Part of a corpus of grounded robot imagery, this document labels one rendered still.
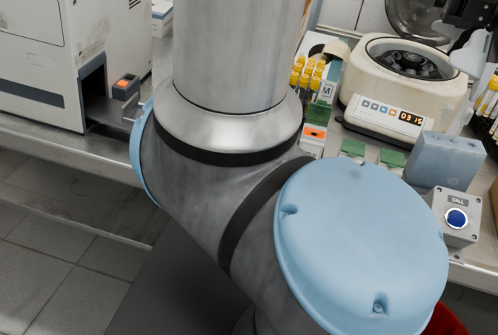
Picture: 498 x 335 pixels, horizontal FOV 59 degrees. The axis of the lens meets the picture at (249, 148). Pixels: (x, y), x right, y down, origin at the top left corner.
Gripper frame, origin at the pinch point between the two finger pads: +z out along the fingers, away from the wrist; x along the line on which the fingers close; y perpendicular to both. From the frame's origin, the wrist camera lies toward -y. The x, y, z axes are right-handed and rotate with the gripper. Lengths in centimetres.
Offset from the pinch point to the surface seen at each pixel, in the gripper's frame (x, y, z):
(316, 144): 4.0, 19.0, 14.1
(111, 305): -16, 68, 109
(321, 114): -0.9, 18.8, 11.3
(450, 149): 2.2, -2.4, 11.4
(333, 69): -24.9, 15.8, 14.2
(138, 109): -1, 51, 17
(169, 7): -46, 58, 15
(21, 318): -6, 93, 109
